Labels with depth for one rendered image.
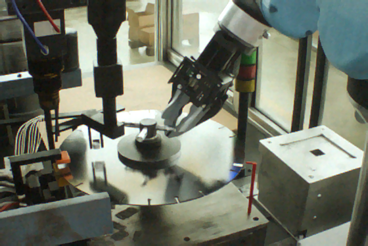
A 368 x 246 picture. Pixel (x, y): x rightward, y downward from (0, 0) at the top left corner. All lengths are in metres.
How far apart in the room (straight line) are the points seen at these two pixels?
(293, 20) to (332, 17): 0.33
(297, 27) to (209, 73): 0.18
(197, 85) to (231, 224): 0.25
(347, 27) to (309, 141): 0.78
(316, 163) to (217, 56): 0.33
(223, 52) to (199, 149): 0.20
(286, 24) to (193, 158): 0.32
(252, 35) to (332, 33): 0.46
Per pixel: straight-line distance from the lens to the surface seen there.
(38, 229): 0.62
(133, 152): 0.79
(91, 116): 0.77
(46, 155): 0.76
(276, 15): 0.56
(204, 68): 0.69
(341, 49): 0.22
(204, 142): 0.84
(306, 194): 0.86
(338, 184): 0.90
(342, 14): 0.22
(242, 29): 0.68
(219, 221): 0.81
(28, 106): 1.44
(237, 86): 1.01
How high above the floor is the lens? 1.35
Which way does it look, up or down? 25 degrees down
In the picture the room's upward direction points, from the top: straight up
